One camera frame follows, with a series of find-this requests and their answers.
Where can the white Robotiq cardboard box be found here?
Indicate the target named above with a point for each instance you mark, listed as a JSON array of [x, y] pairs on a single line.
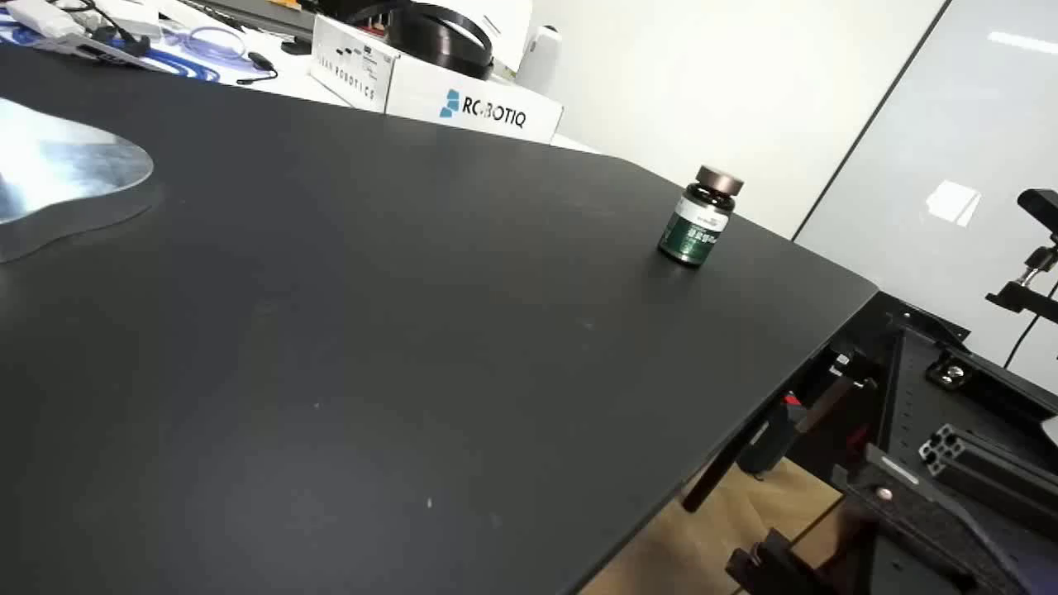
[[474, 104]]

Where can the white cloth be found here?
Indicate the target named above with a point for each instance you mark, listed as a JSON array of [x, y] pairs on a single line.
[[44, 16]]

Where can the black camera stand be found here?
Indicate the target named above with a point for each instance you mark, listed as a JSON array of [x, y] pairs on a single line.
[[1043, 207]]

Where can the black aluminium extrusion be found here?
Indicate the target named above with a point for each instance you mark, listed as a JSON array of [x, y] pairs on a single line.
[[992, 465]]

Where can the black bracket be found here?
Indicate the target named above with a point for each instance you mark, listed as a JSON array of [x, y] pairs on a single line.
[[773, 567]]

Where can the black round spool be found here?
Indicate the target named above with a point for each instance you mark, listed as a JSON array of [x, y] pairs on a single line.
[[442, 37]]

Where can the black perforated breadboard table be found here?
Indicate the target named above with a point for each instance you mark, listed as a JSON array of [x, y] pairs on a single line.
[[912, 380]]

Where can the green bottle with dark cap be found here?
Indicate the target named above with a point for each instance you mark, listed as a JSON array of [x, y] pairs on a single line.
[[696, 232]]

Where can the white plastic bottle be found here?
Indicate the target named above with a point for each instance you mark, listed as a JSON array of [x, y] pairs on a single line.
[[542, 52]]

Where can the black table support strut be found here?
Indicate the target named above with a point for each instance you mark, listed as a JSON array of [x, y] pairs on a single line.
[[722, 466]]

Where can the blue plastic bag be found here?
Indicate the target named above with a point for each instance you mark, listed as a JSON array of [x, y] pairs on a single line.
[[201, 60]]

